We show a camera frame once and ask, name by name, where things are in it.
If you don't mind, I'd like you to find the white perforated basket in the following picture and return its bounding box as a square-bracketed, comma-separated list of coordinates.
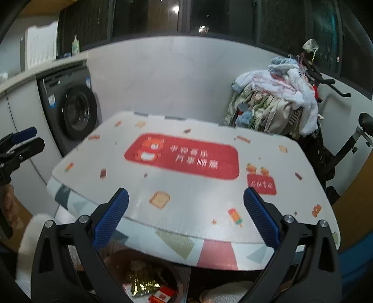
[20, 21, 59, 70]

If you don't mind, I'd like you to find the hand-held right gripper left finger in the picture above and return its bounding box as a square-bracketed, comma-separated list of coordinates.
[31, 187, 130, 303]

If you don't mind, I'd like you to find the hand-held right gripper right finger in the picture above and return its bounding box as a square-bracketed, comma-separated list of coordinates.
[243, 186, 341, 303]

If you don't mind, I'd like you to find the dark window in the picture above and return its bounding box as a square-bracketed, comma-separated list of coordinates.
[57, 0, 373, 100]

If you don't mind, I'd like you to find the pile of clothes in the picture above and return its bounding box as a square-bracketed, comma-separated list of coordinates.
[223, 57, 324, 137]

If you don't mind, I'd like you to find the grey front-load washing machine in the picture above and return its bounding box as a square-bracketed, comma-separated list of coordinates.
[36, 66, 102, 158]

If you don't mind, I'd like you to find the white fluffy garment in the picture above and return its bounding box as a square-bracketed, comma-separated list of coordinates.
[200, 280, 255, 303]

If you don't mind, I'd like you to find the white crumpled hanging cloth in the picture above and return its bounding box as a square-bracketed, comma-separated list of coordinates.
[302, 39, 319, 53]

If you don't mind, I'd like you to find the blue round object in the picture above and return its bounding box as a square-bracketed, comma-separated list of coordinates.
[336, 245, 373, 292]

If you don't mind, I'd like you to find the white laundry cabinet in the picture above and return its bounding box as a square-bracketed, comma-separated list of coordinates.
[0, 55, 88, 210]

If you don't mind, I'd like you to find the black exercise bike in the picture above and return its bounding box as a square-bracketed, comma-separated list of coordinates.
[297, 54, 373, 204]

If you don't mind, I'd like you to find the brown trash bin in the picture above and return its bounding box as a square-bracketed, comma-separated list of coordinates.
[100, 249, 190, 303]

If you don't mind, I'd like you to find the person's left hand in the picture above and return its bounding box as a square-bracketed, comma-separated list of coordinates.
[1, 184, 25, 232]

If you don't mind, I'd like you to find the gold foil wrapper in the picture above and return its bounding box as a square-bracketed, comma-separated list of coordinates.
[125, 271, 161, 298]

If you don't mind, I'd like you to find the red glossy box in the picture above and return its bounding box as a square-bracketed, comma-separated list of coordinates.
[147, 286, 177, 303]

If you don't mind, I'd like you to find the wooden wall cabinet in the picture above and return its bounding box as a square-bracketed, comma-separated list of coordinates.
[17, 0, 76, 18]

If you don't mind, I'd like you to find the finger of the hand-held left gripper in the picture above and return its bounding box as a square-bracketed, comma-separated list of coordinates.
[0, 126, 38, 146]
[0, 137, 45, 172]

